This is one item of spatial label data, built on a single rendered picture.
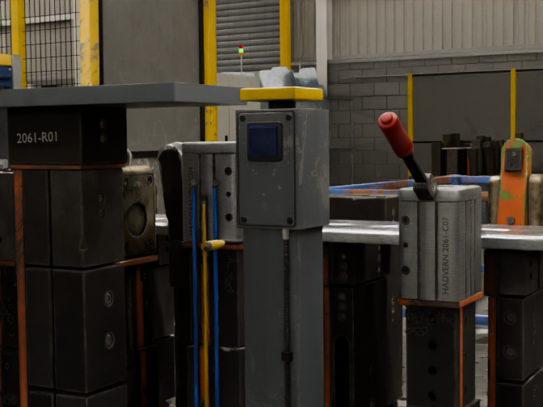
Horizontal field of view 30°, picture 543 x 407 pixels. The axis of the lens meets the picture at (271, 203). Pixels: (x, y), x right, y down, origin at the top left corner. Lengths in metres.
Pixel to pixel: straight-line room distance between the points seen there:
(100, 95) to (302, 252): 0.25
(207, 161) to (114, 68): 3.51
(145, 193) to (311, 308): 0.39
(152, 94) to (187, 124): 4.12
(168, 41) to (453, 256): 4.01
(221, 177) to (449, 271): 0.28
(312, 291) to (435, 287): 0.15
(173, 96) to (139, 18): 3.86
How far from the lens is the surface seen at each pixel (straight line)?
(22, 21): 6.23
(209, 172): 1.15
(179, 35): 5.06
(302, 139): 0.93
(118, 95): 0.99
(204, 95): 0.99
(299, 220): 0.93
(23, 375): 1.14
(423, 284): 1.06
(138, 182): 1.28
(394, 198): 1.46
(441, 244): 1.05
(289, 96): 0.93
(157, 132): 4.89
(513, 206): 1.36
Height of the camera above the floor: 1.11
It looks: 4 degrees down
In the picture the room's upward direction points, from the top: 1 degrees counter-clockwise
